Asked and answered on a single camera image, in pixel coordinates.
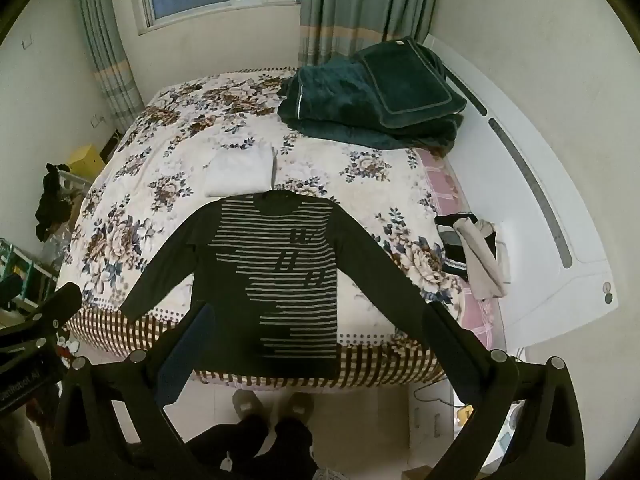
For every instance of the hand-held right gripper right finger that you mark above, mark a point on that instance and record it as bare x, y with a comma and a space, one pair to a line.
450, 355

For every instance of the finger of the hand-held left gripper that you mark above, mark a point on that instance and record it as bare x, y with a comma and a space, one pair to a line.
47, 310

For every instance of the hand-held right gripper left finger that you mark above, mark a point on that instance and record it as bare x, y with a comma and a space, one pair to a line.
186, 355

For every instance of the black striped sweater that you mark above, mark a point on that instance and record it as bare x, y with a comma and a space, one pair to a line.
300, 310

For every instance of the green rack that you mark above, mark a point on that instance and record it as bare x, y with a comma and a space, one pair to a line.
25, 265

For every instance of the white bedside cabinet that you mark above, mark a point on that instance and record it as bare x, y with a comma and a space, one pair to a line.
432, 425

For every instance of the grey slipper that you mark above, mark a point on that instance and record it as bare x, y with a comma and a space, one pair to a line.
298, 404
248, 402

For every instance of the black white-trimmed garment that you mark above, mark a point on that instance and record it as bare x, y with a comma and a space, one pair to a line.
452, 255

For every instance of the black cloth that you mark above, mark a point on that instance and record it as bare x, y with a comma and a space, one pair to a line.
52, 205

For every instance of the beige garment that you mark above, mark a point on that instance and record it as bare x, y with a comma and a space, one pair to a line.
487, 255

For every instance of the person's right leg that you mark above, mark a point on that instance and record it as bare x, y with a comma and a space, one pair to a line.
295, 447

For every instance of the yellow box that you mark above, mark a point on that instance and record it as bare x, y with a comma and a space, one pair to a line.
86, 160

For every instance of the white headboard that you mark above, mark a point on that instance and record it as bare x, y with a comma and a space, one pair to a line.
530, 210

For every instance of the pink bed sheet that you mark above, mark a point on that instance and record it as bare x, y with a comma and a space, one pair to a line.
440, 180

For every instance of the white folded garment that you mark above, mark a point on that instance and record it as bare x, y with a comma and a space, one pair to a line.
235, 172

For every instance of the floral bedspread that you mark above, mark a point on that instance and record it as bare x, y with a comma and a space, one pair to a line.
175, 125

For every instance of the narrow green striped curtain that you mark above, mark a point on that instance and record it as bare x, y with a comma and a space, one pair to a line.
107, 50

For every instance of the dark green blanket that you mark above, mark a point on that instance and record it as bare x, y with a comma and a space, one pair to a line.
340, 105

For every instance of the dark green pillow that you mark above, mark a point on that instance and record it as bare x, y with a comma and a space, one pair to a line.
410, 77

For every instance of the wide green striped curtain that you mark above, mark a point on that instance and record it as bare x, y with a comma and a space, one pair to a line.
360, 5

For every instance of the wall socket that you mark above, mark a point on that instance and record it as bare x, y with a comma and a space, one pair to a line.
26, 40

